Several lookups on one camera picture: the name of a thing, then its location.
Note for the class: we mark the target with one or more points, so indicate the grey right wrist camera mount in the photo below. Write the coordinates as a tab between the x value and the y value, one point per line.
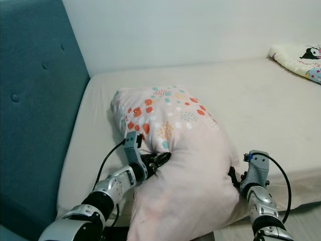
258	170

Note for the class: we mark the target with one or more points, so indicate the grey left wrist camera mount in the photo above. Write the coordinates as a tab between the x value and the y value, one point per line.
134	150

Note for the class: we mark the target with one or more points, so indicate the pink dotted pillow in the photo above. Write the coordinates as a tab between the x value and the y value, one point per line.
185	175

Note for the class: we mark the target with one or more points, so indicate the white bed mattress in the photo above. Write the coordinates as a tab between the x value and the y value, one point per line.
256	110

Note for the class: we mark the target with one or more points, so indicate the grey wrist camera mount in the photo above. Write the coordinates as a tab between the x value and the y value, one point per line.
258	170
134	150

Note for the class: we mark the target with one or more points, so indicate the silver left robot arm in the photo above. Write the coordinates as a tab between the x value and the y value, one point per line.
110	190

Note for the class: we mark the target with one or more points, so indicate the teal upholstered headboard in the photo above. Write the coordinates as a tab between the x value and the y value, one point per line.
35	75

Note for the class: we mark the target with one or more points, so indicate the cream cartoon print blanket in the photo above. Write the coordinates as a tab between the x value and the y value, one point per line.
298	57

